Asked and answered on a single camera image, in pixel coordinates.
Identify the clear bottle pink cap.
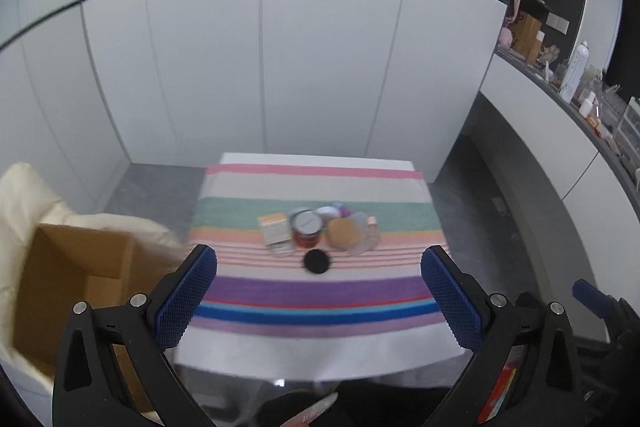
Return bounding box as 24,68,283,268
364,216,381,251

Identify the clear square plastic case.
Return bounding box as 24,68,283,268
347,211,371,256

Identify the orange white carton box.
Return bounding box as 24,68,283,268
258,212,295,257

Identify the tan teardrop makeup sponge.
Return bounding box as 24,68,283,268
326,218,361,251

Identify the small purple blue tube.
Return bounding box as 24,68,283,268
332,202,352,217

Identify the red tin can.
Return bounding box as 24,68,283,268
291,210,323,248

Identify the white round compact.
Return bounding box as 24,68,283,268
316,205,342,221

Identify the brown cardboard box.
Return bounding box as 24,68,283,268
13,225,188,379

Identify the striped colourful cloth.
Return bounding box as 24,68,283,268
176,155,461,381

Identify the clear drawer organizer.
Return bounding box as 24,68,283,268
614,96,640,162

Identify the cream padded armchair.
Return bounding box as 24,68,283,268
1,162,181,395

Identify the small white bottle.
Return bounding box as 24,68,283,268
579,91,596,119

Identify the white spray can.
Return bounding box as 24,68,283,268
559,41,590,104

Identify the brown paper bag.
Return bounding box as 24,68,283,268
509,11,542,57

